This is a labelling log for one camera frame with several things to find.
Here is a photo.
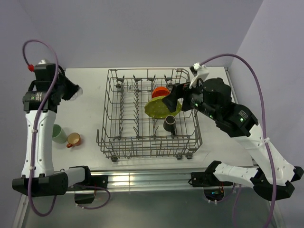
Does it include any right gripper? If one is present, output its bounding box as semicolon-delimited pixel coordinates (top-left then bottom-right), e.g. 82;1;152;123
161;77;219;120

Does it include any clear drinking glass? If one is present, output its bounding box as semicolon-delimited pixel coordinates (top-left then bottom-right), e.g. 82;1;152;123
70;87;83;101

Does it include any orange bowl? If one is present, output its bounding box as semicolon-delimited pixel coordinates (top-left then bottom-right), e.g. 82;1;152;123
152;86;170;98

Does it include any green dotted plate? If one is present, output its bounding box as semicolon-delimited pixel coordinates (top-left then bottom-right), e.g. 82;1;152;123
144;96;182;119

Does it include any dark brown mug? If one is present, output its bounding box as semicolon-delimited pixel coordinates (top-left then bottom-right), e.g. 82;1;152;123
163;115;177;136

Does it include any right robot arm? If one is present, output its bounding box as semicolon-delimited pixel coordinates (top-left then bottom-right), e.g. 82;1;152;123
162;78;304;201

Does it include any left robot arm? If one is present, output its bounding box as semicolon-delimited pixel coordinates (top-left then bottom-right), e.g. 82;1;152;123
12;63;93;197

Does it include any pale green cup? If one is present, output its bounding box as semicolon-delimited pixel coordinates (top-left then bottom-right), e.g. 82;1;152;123
52;124;67;143

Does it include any orange brown mug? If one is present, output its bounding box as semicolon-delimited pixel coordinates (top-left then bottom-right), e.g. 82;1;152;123
66;133;81;148

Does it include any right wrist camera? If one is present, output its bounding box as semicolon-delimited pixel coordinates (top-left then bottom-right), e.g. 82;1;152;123
189;62;209;89

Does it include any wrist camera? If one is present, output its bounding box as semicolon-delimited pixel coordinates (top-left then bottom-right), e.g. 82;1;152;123
189;62;209;89
36;59;53;66

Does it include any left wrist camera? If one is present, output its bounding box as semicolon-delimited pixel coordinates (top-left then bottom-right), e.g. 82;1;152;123
36;59;53;66

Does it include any grey wire dish rack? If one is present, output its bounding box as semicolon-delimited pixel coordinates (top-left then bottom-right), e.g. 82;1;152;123
96;68;202;162

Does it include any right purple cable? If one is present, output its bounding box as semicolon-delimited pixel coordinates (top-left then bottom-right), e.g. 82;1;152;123
200;53;277;228

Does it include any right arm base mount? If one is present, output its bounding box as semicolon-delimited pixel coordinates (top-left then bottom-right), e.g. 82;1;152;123
188;168;233;187

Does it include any aluminium mounting rail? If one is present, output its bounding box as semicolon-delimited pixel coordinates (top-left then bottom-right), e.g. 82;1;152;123
47;166;271;193

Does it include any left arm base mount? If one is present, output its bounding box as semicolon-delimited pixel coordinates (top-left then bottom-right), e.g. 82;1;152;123
74;175;111;210

